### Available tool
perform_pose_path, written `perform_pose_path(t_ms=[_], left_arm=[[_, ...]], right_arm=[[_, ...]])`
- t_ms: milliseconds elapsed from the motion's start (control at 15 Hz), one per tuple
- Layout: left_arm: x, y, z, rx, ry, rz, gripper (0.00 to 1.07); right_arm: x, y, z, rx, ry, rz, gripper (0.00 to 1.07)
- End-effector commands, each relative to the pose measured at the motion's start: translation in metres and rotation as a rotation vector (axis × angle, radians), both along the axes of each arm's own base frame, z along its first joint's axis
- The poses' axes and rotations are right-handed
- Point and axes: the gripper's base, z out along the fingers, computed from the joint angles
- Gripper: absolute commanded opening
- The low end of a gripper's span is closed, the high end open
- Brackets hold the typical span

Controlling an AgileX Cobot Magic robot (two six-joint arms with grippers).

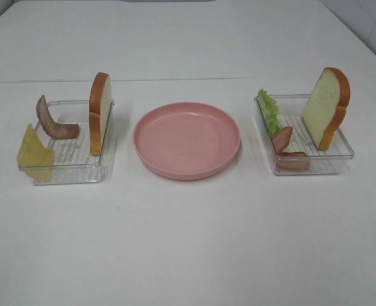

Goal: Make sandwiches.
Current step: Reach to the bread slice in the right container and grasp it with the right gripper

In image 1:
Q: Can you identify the left clear plastic tray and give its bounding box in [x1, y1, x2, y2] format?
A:
[18, 100, 117, 185]

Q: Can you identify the green lettuce leaf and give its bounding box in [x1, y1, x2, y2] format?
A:
[257, 89, 281, 136]

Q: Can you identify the yellow cheese slice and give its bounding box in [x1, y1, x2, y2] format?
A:
[17, 124, 54, 182]

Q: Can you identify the pink round plate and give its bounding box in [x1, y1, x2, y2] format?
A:
[133, 102, 241, 180]

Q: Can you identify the clear plastic tray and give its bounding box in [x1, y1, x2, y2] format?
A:
[18, 100, 117, 185]
[254, 94, 354, 175]

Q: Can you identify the bread slice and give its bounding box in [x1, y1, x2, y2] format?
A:
[301, 67, 351, 150]
[89, 72, 112, 156]

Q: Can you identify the right clear plastic tray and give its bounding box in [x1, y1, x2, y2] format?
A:
[254, 94, 354, 175]

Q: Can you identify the bacon strip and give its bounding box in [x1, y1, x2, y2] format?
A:
[36, 95, 80, 140]
[272, 126, 310, 171]

